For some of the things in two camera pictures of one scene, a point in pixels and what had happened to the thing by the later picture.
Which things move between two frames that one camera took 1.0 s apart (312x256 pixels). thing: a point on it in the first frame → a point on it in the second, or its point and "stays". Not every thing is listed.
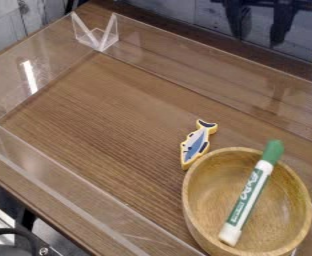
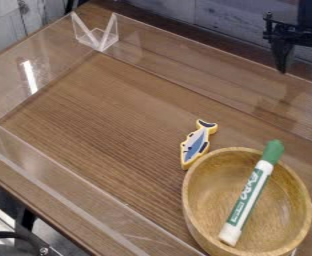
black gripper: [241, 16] → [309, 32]
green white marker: [232, 232] stays
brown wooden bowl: [281, 215] stays
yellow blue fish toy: [198, 143] stays
